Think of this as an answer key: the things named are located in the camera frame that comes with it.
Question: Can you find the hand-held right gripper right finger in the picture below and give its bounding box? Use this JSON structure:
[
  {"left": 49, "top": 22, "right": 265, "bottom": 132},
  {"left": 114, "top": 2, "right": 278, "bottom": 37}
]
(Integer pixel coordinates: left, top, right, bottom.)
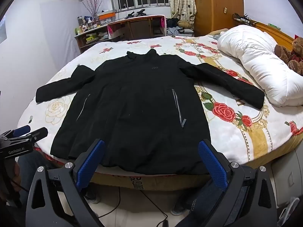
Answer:
[{"left": 198, "top": 139, "right": 277, "bottom": 227}]

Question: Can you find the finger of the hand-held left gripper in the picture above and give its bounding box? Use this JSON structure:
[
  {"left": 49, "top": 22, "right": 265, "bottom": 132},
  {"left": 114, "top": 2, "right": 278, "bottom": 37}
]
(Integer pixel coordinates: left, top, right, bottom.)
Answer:
[
  {"left": 14, "top": 125, "right": 31, "bottom": 136},
  {"left": 30, "top": 127, "right": 49, "bottom": 143}
]

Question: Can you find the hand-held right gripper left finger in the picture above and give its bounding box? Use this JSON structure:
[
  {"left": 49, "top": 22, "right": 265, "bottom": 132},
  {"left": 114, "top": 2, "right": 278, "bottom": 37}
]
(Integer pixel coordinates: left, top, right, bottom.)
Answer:
[{"left": 26, "top": 139, "right": 106, "bottom": 227}]

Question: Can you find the black jacket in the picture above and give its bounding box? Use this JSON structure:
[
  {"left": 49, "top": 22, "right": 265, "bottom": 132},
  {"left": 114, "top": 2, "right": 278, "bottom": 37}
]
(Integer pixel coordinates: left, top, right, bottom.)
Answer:
[{"left": 35, "top": 48, "right": 265, "bottom": 176}]

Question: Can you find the grey clothes pile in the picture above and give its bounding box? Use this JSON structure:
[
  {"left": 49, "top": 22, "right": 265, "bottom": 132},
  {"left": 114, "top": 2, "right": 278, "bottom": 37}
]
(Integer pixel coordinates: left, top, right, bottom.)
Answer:
[{"left": 167, "top": 26, "right": 195, "bottom": 37}]

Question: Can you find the black clothes pile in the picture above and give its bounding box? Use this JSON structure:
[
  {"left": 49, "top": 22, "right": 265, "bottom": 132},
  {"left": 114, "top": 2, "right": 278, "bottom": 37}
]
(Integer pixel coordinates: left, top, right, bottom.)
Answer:
[{"left": 167, "top": 18, "right": 181, "bottom": 28}]

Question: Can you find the person's left hand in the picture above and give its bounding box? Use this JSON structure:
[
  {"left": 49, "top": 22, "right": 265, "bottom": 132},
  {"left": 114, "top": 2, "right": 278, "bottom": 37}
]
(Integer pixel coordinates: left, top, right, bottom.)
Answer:
[{"left": 12, "top": 161, "right": 21, "bottom": 183}]

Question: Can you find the person's left leg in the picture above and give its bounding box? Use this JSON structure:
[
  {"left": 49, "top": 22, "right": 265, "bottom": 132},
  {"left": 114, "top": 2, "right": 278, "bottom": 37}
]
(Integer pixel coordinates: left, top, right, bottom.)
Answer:
[{"left": 17, "top": 150, "right": 56, "bottom": 194}]

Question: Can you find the person's leg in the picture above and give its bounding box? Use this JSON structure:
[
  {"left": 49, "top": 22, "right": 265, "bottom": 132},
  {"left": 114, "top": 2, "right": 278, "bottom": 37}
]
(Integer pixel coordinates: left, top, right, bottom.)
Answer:
[
  {"left": 183, "top": 182, "right": 224, "bottom": 219},
  {"left": 17, "top": 150, "right": 56, "bottom": 194}
]

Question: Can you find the person's left shoe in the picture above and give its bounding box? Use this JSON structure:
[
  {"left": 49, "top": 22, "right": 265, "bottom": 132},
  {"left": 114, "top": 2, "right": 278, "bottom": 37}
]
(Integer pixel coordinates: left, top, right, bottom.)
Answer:
[{"left": 83, "top": 184, "right": 101, "bottom": 204}]

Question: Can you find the person's shoe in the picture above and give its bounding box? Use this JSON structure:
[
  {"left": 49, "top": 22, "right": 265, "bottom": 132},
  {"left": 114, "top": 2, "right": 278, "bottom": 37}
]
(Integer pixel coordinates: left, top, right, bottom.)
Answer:
[
  {"left": 171, "top": 203, "right": 190, "bottom": 216},
  {"left": 83, "top": 184, "right": 101, "bottom": 204}
]

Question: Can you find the person's right leg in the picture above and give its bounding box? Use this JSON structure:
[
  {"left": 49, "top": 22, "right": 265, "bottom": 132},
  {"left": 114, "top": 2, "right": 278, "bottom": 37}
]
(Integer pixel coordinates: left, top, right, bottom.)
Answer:
[{"left": 183, "top": 182, "right": 224, "bottom": 219}]

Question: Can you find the rose printed blanket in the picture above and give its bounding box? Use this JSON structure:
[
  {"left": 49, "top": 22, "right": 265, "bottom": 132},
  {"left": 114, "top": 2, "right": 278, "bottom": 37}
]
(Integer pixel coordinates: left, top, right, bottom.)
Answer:
[{"left": 16, "top": 35, "right": 303, "bottom": 169}]

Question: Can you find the person's right shoe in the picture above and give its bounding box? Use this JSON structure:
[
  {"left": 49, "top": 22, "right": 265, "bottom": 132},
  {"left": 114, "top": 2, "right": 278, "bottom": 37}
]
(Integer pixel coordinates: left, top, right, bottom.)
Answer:
[{"left": 171, "top": 203, "right": 190, "bottom": 216}]

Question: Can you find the cardboard sheet under bed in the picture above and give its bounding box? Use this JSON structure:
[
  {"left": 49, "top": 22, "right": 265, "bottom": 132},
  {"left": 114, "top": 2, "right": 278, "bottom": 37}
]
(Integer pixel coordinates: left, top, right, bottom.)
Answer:
[{"left": 91, "top": 166, "right": 212, "bottom": 191}]

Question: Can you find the white bed base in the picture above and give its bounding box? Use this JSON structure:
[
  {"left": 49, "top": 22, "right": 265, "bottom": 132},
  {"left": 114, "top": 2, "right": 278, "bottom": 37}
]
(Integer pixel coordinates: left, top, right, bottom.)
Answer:
[{"left": 270, "top": 144, "right": 303, "bottom": 210}]

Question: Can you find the low wooden shelf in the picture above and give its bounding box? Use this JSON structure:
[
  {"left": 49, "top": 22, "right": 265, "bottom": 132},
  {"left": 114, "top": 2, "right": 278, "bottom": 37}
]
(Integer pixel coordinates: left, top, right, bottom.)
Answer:
[{"left": 74, "top": 25, "right": 110, "bottom": 53}]

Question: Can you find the white duvet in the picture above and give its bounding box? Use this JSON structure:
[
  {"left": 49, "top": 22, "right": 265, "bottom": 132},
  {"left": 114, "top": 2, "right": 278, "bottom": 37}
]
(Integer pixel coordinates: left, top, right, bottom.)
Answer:
[{"left": 216, "top": 24, "right": 303, "bottom": 107}]

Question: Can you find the cluster of bottles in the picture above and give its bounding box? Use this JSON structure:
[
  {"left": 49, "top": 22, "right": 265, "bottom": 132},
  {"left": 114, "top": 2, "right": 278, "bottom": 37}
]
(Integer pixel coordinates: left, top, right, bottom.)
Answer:
[{"left": 75, "top": 15, "right": 98, "bottom": 34}]

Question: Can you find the beige cloth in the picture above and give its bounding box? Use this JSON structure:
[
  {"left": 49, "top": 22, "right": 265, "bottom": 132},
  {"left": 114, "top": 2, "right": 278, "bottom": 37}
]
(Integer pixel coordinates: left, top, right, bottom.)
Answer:
[{"left": 207, "top": 28, "right": 229, "bottom": 36}]

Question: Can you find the brown teddy bear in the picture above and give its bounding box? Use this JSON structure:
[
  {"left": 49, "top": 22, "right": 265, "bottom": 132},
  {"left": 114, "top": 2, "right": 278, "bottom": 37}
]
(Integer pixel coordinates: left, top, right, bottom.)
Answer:
[{"left": 274, "top": 37, "right": 303, "bottom": 75}]

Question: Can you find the orange storage box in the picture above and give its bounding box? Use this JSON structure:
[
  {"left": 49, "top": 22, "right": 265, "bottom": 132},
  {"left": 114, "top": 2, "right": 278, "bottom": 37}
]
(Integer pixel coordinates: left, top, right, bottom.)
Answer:
[{"left": 98, "top": 10, "right": 117, "bottom": 25}]

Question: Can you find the vase of flower branches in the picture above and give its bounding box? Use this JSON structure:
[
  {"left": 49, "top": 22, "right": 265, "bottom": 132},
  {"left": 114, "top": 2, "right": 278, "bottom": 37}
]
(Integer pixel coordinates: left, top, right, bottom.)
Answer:
[{"left": 85, "top": 0, "right": 109, "bottom": 24}]

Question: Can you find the tan pillow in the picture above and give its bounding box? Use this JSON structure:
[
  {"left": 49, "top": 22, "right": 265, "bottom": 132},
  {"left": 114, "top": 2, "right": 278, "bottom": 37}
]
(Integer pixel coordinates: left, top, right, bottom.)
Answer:
[{"left": 177, "top": 20, "right": 195, "bottom": 29}]

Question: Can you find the white and wooden desk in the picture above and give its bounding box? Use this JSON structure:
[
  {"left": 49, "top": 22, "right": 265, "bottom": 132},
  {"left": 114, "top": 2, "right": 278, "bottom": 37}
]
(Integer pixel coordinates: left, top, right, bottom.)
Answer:
[{"left": 107, "top": 15, "right": 167, "bottom": 41}]

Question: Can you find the wooden headboard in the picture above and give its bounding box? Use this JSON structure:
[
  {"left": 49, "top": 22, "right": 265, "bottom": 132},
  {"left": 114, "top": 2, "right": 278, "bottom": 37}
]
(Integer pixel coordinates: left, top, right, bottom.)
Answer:
[{"left": 254, "top": 21, "right": 297, "bottom": 43}]

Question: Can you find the wooden wardrobe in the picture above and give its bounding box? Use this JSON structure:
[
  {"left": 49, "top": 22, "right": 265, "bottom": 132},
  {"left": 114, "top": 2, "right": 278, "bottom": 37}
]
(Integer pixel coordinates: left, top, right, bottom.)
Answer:
[{"left": 192, "top": 0, "right": 244, "bottom": 37}]

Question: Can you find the patterned curtain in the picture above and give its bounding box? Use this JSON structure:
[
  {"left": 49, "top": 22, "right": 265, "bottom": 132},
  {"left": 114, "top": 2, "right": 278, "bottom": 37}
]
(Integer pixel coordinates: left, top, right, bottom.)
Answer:
[{"left": 166, "top": 0, "right": 197, "bottom": 24}]

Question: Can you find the black floor cable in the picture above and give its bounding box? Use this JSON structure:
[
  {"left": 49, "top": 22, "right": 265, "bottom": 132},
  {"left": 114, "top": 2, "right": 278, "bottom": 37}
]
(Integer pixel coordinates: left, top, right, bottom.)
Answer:
[{"left": 98, "top": 190, "right": 169, "bottom": 227}]

